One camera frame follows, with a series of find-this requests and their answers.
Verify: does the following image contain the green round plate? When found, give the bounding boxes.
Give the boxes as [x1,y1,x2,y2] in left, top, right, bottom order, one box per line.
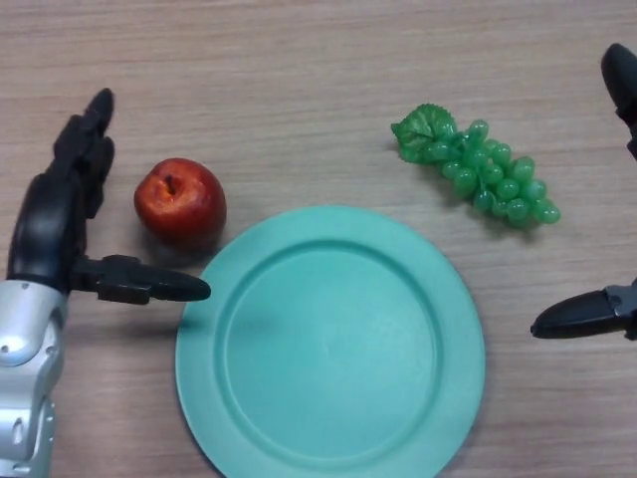
[174,205,488,478]

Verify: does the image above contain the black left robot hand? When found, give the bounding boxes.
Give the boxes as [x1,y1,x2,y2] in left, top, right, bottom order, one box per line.
[7,88,211,306]

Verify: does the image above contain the green plastic grape bunch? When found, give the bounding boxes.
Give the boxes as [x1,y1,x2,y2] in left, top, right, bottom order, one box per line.
[390,102,562,230]

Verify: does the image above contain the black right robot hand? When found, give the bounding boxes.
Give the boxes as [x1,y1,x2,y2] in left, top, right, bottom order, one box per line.
[530,43,637,343]

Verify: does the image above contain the red apple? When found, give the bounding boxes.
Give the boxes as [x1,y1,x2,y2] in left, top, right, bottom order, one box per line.
[132,157,229,250]

